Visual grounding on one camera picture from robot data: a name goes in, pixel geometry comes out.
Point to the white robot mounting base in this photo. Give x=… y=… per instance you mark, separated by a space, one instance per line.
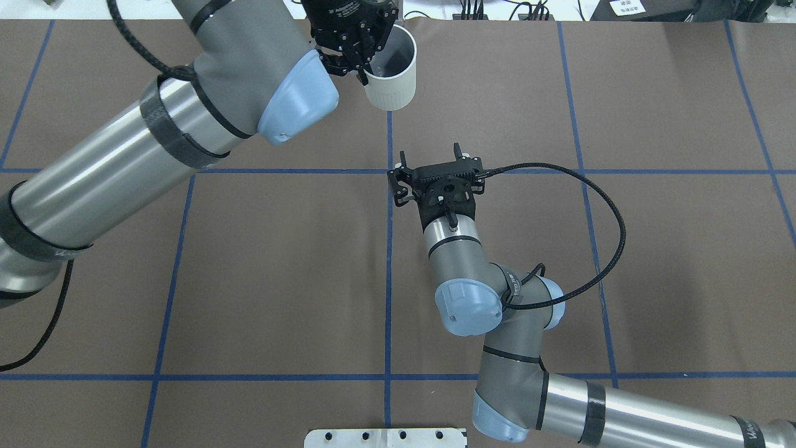
x=388 y=437

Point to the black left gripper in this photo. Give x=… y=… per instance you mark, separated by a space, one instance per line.
x=344 y=23

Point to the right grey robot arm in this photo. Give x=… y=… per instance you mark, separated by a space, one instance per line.
x=515 y=393

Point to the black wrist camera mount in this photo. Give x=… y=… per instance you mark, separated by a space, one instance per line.
x=449 y=180

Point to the white ribbed mug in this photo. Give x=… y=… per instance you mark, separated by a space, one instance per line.
x=392 y=76

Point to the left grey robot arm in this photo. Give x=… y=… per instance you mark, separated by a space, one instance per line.
x=258 y=74

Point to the black box with label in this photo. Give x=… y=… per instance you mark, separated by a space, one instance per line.
x=680 y=11

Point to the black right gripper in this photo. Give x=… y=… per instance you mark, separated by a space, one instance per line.
x=400 y=183

